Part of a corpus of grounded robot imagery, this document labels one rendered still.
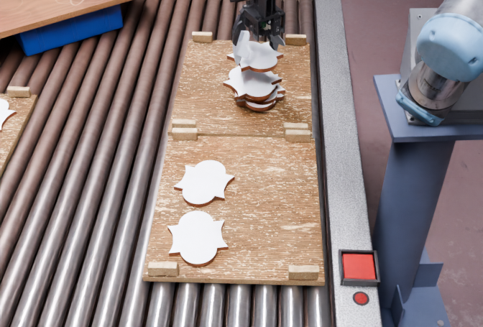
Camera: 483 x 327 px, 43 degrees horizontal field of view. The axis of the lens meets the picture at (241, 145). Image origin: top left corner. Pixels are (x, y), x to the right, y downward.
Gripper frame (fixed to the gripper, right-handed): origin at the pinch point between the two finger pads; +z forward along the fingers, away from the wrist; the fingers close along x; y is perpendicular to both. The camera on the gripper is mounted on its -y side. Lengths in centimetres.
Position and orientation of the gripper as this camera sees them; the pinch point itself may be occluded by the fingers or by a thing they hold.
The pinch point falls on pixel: (254, 54)
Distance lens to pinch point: 150.8
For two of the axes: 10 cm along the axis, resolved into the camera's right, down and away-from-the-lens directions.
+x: 8.7, -3.4, 3.6
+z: 0.1, 7.4, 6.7
